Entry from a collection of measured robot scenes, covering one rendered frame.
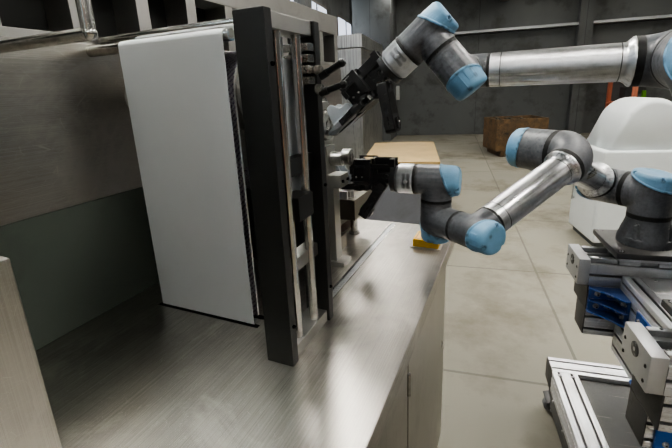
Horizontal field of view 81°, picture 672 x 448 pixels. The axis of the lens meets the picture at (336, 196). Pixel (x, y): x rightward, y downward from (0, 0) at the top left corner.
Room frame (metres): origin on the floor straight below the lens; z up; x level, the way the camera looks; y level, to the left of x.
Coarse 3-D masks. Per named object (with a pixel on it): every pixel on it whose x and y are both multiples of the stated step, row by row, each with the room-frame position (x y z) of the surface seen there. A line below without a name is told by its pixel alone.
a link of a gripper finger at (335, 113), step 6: (330, 108) 0.95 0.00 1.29; (336, 108) 0.94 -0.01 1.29; (342, 108) 0.93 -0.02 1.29; (348, 108) 0.93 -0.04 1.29; (330, 114) 0.95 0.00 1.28; (336, 114) 0.94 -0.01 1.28; (342, 114) 0.93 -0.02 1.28; (336, 120) 0.94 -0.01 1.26; (348, 120) 0.92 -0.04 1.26; (336, 126) 0.93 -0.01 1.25; (342, 126) 0.93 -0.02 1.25; (330, 132) 0.95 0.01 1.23; (336, 132) 0.95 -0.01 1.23
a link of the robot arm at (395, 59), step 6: (390, 48) 0.88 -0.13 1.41; (396, 48) 0.87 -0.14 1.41; (384, 54) 0.89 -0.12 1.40; (390, 54) 0.88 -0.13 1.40; (396, 54) 0.86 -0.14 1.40; (402, 54) 0.86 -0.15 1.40; (384, 60) 0.89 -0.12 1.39; (390, 60) 0.87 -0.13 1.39; (396, 60) 0.87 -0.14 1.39; (402, 60) 0.87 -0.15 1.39; (408, 60) 0.86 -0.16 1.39; (390, 66) 0.87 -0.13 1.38; (396, 66) 0.87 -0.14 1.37; (402, 66) 0.87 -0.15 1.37; (408, 66) 0.87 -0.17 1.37; (414, 66) 0.88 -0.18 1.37; (396, 72) 0.88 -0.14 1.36; (402, 72) 0.88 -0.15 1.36; (408, 72) 0.89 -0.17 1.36
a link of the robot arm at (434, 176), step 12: (420, 168) 0.93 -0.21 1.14; (432, 168) 0.92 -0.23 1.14; (444, 168) 0.91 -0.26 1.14; (456, 168) 0.91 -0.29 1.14; (420, 180) 0.92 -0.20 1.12; (432, 180) 0.91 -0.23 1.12; (444, 180) 0.89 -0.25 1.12; (456, 180) 0.89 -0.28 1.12; (420, 192) 0.93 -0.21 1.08; (432, 192) 0.90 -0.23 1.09; (444, 192) 0.90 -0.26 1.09; (456, 192) 0.89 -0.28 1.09
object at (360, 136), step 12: (348, 36) 5.18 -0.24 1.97; (360, 36) 5.14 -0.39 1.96; (348, 48) 5.22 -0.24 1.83; (360, 48) 5.17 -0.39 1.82; (372, 48) 5.76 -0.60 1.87; (348, 60) 5.22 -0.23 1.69; (360, 60) 5.17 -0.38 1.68; (348, 72) 5.22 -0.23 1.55; (372, 108) 5.81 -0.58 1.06; (360, 120) 5.18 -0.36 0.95; (372, 120) 5.79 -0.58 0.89; (348, 132) 5.23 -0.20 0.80; (360, 132) 5.18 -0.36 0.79; (372, 132) 5.77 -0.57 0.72; (336, 144) 5.27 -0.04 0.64; (348, 144) 5.23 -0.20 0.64; (360, 144) 5.18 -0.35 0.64; (372, 144) 5.76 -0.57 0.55; (348, 168) 5.23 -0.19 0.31
